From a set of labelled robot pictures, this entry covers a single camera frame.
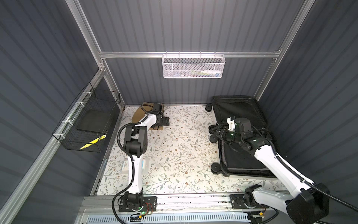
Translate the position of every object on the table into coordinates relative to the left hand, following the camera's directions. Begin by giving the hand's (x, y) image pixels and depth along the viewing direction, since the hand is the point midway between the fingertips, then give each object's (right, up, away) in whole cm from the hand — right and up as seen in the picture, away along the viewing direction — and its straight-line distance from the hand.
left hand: (162, 123), depth 107 cm
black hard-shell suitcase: (+45, -22, -26) cm, 57 cm away
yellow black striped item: (-26, -6, -38) cm, 47 cm away
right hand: (+34, -5, -29) cm, 45 cm away
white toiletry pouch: (-8, -26, -21) cm, 34 cm away
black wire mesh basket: (-36, -1, -35) cm, 50 cm away
